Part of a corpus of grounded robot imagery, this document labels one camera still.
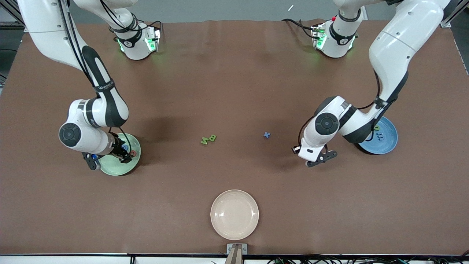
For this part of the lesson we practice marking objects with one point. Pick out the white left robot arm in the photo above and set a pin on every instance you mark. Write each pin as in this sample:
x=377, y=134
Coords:
x=399, y=47

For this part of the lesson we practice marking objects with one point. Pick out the blue letter m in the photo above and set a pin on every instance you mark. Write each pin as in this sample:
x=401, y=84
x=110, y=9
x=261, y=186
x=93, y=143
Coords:
x=380, y=137

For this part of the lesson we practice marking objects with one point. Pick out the brown table mat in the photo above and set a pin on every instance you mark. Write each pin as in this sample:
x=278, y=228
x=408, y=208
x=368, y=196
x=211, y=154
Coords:
x=256, y=176

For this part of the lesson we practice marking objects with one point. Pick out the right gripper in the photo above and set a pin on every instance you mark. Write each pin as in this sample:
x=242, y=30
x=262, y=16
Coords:
x=118, y=149

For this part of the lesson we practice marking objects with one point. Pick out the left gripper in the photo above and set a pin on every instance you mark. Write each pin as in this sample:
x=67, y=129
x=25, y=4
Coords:
x=293, y=150

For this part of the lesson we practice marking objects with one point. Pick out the cream plate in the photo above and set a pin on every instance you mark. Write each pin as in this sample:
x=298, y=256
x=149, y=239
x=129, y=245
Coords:
x=234, y=215

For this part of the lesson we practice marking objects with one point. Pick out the blue plate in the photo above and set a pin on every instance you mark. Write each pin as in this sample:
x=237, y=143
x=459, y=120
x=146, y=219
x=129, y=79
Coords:
x=386, y=145

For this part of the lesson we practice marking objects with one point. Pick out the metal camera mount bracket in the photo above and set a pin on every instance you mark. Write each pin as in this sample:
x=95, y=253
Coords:
x=237, y=253

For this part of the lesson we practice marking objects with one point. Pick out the light green plate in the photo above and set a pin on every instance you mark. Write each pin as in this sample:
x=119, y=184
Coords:
x=117, y=168

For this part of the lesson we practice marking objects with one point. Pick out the aluminium frame profile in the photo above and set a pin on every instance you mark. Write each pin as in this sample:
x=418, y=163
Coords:
x=445, y=22

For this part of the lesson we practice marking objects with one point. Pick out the green letter B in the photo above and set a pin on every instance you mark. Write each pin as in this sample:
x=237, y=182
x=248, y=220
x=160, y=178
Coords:
x=212, y=138

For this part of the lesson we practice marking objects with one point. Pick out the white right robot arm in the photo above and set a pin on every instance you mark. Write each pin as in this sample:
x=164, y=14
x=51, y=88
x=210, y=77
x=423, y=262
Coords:
x=84, y=139

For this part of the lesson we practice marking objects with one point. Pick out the grey arm base connector box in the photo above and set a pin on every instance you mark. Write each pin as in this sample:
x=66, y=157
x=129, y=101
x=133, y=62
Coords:
x=155, y=36
x=316, y=35

